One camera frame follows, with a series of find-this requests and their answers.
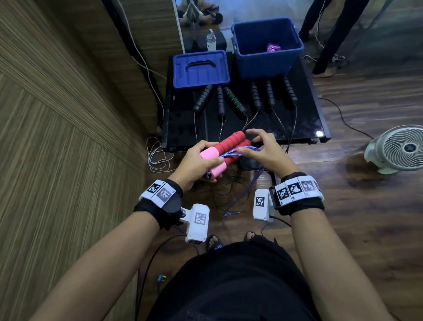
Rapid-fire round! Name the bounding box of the black wristband with marker tags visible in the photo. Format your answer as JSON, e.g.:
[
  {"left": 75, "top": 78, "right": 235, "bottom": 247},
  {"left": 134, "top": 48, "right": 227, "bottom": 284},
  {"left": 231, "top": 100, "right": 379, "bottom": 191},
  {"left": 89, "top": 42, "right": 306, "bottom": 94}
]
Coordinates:
[
  {"left": 269, "top": 172, "right": 326, "bottom": 216},
  {"left": 134, "top": 179, "right": 184, "bottom": 231}
]

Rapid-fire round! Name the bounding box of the black green-striped jump rope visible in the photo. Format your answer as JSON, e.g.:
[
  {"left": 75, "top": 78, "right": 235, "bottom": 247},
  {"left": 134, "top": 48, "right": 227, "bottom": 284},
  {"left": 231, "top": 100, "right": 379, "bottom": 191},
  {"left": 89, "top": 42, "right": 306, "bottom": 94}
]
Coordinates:
[{"left": 193, "top": 84, "right": 249, "bottom": 143}]

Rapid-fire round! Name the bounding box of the white cable coil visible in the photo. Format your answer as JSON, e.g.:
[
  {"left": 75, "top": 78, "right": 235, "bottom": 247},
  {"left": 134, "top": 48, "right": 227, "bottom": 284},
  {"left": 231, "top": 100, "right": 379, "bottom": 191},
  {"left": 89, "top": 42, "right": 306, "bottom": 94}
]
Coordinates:
[{"left": 146, "top": 136, "right": 176, "bottom": 174}]

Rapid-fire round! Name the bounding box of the white wall cable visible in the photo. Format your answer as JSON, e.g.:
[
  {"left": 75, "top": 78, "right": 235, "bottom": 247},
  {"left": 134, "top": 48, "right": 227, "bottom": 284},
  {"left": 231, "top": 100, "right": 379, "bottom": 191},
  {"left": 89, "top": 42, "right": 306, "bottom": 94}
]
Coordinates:
[{"left": 115, "top": 0, "right": 167, "bottom": 126}]

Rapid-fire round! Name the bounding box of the red-handled blue jump rope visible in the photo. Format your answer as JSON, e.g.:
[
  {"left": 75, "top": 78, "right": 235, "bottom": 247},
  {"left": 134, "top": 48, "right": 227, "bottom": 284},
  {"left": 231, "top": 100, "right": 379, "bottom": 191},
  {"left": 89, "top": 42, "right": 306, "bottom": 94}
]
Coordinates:
[{"left": 199, "top": 131, "right": 265, "bottom": 218}]

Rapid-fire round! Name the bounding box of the person's left forearm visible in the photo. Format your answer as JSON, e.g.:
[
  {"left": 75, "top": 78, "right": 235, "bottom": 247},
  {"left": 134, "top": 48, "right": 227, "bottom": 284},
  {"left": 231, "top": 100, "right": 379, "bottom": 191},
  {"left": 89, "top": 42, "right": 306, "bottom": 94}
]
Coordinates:
[{"left": 30, "top": 211, "right": 161, "bottom": 321}]

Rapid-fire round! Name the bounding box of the blue bin lid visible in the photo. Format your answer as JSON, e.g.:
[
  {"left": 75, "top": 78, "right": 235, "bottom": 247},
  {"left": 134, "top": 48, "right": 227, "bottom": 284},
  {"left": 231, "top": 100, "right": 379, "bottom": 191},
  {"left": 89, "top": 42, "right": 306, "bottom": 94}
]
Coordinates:
[{"left": 172, "top": 49, "right": 231, "bottom": 89}]

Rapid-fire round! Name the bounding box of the black floor cable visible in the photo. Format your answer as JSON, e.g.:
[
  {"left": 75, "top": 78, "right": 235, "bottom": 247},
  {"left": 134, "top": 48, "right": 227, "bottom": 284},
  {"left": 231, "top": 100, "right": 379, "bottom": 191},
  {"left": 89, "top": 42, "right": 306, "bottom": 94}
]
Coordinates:
[{"left": 319, "top": 97, "right": 374, "bottom": 139}]

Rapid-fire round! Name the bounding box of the thin white hanging cable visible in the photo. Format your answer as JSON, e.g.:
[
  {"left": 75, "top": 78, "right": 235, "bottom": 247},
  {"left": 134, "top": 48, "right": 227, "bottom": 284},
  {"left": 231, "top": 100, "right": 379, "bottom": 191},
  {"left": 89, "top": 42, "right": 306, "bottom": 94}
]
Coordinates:
[{"left": 303, "top": 0, "right": 346, "bottom": 63}]

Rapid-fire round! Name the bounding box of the black pouch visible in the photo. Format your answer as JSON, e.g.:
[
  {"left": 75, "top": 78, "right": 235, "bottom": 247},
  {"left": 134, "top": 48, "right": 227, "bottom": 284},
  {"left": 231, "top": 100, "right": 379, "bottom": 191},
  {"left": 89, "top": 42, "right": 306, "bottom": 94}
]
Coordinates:
[{"left": 185, "top": 31, "right": 228, "bottom": 53}]

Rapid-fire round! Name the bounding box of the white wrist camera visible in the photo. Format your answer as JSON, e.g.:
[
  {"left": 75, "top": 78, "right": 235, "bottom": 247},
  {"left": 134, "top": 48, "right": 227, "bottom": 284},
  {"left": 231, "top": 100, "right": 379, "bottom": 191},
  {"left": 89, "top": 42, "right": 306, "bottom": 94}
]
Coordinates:
[
  {"left": 252, "top": 188, "right": 275, "bottom": 223},
  {"left": 180, "top": 203, "right": 211, "bottom": 244}
]

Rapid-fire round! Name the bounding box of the blue plastic bin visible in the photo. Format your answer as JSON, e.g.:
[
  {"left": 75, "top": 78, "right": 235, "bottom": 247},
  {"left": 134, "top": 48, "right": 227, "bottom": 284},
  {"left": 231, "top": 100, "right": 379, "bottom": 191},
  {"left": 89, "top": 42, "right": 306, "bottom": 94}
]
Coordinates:
[{"left": 230, "top": 17, "right": 304, "bottom": 80}]

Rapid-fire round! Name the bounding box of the person's right forearm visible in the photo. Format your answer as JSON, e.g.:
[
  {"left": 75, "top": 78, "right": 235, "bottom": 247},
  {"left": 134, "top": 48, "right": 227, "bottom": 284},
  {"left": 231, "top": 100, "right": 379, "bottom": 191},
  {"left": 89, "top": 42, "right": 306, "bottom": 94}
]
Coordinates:
[{"left": 290, "top": 208, "right": 394, "bottom": 321}]

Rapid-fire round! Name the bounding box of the black glossy low table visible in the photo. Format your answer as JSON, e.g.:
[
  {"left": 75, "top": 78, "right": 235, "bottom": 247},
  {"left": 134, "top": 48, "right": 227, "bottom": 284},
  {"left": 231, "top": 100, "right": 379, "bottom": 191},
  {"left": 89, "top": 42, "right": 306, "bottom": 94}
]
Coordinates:
[{"left": 161, "top": 52, "right": 332, "bottom": 153}]

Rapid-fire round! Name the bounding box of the black camera cable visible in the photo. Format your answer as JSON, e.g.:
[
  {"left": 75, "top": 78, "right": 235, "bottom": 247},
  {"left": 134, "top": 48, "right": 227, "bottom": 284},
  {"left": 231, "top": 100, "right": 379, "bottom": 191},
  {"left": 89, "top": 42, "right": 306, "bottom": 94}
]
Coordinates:
[
  {"left": 261, "top": 215, "right": 292, "bottom": 237},
  {"left": 134, "top": 233, "right": 199, "bottom": 321}
]

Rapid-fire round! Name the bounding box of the person's right hand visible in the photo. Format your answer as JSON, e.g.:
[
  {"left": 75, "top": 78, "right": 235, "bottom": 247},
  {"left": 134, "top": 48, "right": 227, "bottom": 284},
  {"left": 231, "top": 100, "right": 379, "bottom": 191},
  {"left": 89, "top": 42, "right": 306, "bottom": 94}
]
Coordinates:
[{"left": 236, "top": 128, "right": 301, "bottom": 179}]

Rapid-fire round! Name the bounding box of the person's left hand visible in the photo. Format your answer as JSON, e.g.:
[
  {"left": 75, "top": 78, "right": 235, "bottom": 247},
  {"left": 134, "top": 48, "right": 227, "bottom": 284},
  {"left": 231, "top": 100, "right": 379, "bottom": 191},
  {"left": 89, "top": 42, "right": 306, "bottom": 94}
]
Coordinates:
[{"left": 177, "top": 140, "right": 225, "bottom": 193}]

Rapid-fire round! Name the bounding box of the person's left foot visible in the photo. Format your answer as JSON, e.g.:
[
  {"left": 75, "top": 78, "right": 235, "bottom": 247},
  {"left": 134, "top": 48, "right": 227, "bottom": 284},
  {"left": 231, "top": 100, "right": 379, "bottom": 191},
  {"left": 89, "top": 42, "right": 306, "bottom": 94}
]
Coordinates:
[{"left": 205, "top": 235, "right": 224, "bottom": 251}]

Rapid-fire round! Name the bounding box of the white floor fan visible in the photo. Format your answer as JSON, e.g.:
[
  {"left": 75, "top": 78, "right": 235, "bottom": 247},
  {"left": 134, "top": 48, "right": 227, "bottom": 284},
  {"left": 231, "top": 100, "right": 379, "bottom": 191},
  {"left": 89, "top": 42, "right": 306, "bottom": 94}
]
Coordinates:
[{"left": 363, "top": 124, "right": 423, "bottom": 175}]

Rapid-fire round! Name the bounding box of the person's black clothing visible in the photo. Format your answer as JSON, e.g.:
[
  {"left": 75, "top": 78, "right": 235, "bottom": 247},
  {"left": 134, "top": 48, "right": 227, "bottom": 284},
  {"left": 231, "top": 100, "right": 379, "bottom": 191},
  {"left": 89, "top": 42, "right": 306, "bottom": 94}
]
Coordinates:
[{"left": 147, "top": 235, "right": 323, "bottom": 321}]

